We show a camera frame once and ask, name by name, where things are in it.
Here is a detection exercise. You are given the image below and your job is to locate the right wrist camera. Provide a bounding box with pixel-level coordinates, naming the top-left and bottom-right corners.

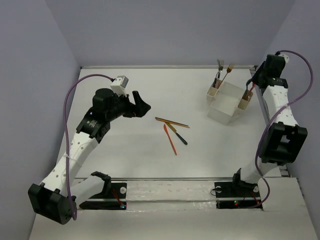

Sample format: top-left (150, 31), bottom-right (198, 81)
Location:
top-left (275, 51), bottom-right (290, 64)

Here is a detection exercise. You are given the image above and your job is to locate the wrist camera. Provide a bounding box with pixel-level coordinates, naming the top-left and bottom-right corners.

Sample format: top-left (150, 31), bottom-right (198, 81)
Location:
top-left (275, 51), bottom-right (290, 64)
top-left (110, 75), bottom-right (129, 96)

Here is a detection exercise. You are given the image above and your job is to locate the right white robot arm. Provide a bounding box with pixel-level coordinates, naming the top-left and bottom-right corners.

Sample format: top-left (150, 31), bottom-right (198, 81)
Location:
top-left (230, 50), bottom-right (308, 196)

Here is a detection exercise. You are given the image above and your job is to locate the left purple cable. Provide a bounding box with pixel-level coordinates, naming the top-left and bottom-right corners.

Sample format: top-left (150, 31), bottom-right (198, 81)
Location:
top-left (62, 74), bottom-right (115, 221)

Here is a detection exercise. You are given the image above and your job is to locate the silver fork dark handle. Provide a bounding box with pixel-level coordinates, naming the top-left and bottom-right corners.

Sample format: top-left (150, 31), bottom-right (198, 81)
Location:
top-left (214, 59), bottom-right (224, 88)

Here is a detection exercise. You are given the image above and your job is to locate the gold knife dark handle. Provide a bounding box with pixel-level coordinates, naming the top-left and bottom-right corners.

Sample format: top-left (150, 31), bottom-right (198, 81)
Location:
top-left (166, 123), bottom-right (188, 145)

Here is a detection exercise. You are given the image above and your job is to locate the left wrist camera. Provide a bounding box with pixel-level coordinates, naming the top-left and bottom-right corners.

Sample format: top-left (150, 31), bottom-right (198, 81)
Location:
top-left (110, 75), bottom-right (129, 96)

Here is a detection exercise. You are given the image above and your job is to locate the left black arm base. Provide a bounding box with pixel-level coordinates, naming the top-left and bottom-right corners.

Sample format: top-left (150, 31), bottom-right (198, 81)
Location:
top-left (79, 181), bottom-right (127, 211)

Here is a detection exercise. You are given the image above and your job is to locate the orange chopstick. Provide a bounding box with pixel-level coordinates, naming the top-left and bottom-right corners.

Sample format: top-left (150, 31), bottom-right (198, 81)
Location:
top-left (155, 118), bottom-right (190, 129)

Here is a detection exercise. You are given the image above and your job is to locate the dark blue chopstick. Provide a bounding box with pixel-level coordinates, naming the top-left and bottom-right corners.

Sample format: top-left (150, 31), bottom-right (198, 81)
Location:
top-left (154, 116), bottom-right (190, 127)

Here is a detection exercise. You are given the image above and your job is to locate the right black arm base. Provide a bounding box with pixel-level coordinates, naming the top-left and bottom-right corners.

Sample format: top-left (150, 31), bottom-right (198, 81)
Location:
top-left (210, 181), bottom-right (263, 210)

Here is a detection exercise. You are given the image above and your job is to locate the metal table rail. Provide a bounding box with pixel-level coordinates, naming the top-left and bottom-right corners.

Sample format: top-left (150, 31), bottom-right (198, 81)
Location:
top-left (80, 64), bottom-right (259, 71)

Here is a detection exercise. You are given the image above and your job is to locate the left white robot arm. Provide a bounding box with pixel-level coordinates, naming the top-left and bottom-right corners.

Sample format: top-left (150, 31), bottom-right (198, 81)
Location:
top-left (28, 88), bottom-right (151, 225)

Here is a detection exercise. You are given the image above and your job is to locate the orange spoon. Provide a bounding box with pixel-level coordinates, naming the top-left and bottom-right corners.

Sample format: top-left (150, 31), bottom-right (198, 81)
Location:
top-left (246, 83), bottom-right (255, 101)

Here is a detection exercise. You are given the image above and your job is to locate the iridescent spoon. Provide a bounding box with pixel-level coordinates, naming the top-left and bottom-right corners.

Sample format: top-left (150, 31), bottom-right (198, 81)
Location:
top-left (246, 90), bottom-right (253, 102)

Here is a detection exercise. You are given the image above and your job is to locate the gold fork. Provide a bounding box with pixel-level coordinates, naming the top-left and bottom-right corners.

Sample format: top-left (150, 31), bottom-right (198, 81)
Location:
top-left (217, 64), bottom-right (235, 88)

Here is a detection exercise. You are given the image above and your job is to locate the white utensil caddy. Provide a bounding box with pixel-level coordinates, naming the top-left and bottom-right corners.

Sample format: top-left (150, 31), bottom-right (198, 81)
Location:
top-left (206, 81), bottom-right (250, 125)

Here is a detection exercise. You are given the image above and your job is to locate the teal spoon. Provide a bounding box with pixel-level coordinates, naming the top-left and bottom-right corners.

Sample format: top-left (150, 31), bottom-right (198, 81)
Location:
top-left (242, 79), bottom-right (252, 100)

